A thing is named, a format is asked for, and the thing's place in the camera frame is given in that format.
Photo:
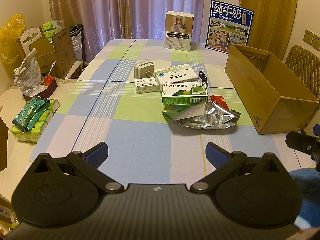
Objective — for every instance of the small white medicine box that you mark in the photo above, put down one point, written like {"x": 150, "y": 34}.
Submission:
{"x": 147, "y": 86}

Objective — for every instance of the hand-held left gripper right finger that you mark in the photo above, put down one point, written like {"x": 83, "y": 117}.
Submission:
{"x": 215, "y": 155}

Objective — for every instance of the teal snack packets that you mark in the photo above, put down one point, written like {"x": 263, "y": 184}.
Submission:
{"x": 28, "y": 115}

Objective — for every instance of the beige product box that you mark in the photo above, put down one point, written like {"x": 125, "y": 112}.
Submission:
{"x": 178, "y": 32}

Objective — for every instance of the white crumpled plastic bag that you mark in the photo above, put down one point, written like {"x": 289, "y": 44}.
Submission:
{"x": 27, "y": 72}

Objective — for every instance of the large brown cardboard carton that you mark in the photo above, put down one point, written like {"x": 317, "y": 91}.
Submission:
{"x": 60, "y": 52}

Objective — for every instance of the wooden door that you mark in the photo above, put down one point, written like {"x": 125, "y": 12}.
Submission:
{"x": 270, "y": 17}

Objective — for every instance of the blue printed milk carton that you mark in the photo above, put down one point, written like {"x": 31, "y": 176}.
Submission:
{"x": 228, "y": 25}

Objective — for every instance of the dark brown panel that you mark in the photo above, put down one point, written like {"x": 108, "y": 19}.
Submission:
{"x": 3, "y": 145}

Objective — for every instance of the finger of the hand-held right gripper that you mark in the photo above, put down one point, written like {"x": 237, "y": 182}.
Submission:
{"x": 300, "y": 142}

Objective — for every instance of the yellow plastic bag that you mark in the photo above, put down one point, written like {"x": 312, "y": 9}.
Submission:
{"x": 10, "y": 40}

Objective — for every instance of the quilted brown chair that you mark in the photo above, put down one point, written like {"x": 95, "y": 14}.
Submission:
{"x": 303, "y": 62}

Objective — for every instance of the green tissue packs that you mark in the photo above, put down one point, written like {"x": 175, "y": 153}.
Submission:
{"x": 51, "y": 27}

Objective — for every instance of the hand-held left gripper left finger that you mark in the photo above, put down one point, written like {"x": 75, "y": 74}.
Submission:
{"x": 98, "y": 153}

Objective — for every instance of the green tissue pack bundle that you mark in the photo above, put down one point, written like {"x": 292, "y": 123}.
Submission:
{"x": 37, "y": 130}

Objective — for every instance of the red sachet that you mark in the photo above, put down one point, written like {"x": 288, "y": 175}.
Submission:
{"x": 220, "y": 101}

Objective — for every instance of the silver foil pouch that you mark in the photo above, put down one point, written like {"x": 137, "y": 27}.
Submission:
{"x": 210, "y": 116}

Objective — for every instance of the purple curtain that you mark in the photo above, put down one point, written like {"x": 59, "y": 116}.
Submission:
{"x": 105, "y": 12}

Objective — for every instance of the white grey charger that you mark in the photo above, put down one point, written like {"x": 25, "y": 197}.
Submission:
{"x": 142, "y": 70}

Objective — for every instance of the beige wall sockets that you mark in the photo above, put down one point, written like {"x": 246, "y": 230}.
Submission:
{"x": 311, "y": 38}

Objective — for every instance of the dark red tray box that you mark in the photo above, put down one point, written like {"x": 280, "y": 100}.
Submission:
{"x": 47, "y": 90}

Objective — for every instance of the brown cardboard box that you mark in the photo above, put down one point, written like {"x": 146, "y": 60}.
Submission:
{"x": 252, "y": 87}

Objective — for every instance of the blue cloth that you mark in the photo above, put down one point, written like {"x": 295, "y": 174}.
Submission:
{"x": 307, "y": 192}

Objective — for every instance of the white carved chair back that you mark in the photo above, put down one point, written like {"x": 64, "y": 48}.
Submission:
{"x": 30, "y": 36}

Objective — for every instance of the orange small object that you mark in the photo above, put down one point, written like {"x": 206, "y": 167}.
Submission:
{"x": 48, "y": 79}

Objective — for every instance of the metal spoon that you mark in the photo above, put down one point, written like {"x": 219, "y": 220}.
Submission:
{"x": 51, "y": 68}

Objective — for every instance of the stack of white buckets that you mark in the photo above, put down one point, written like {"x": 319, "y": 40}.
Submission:
{"x": 77, "y": 42}

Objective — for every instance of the green white medicine box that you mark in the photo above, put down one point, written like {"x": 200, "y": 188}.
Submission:
{"x": 183, "y": 93}

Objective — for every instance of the white printed carton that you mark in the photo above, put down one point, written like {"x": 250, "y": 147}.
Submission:
{"x": 5, "y": 213}

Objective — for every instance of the large white medicine box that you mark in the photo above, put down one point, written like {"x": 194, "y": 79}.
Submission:
{"x": 175, "y": 76}

